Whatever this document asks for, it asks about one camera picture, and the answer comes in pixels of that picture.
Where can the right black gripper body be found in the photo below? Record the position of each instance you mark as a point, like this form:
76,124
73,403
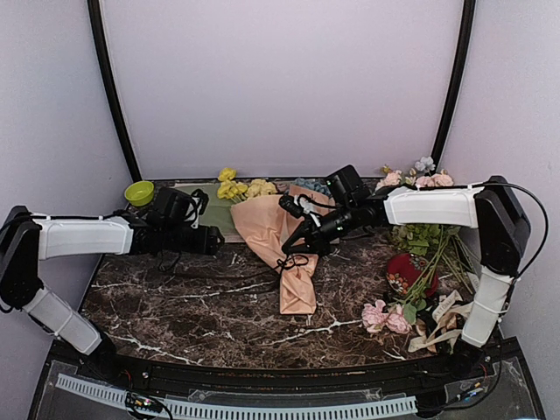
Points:
323,243

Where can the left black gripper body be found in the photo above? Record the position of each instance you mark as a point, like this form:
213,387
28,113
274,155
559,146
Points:
176,241

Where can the dark brown ribbon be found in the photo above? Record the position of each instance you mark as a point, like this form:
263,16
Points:
269,280

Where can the beige wrapping paper sheet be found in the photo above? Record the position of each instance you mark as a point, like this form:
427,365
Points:
265,226

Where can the blue fake flower stem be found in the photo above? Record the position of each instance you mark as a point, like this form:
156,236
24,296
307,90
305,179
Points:
313,184

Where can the bright yellow flower stem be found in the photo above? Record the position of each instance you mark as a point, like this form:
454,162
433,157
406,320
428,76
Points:
230,188

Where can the pale yellow flower stem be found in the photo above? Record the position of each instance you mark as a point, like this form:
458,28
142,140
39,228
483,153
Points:
260,187

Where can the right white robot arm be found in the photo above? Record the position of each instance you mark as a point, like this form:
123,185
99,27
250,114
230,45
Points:
491,208

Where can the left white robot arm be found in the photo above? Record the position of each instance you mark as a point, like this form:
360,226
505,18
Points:
27,239

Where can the pink fake flower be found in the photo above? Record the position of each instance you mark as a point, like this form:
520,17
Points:
399,314

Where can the bunch of fake flowers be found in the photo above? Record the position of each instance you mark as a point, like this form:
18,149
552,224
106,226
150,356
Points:
424,196

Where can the green wrapping paper sheet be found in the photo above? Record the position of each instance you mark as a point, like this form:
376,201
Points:
217,212

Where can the green plastic bowl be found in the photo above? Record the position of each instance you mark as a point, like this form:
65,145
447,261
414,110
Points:
140,194

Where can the red floral tin lid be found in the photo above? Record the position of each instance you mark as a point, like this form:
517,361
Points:
402,271

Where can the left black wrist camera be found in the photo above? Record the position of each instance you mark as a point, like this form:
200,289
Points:
173,207

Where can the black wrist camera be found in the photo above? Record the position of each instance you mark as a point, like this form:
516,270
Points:
173,207
347,187

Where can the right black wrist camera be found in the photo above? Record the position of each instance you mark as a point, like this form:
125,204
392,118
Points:
347,187

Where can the white slotted cable duct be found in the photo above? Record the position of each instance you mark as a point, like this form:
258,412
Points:
148,407

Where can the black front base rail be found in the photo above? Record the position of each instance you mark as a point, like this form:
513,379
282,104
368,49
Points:
158,371

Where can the left black frame post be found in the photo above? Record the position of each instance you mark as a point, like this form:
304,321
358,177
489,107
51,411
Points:
94,8

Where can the black frame post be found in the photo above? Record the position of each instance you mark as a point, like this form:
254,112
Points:
94,8
455,81

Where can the right black frame post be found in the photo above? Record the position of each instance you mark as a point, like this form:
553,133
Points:
455,81

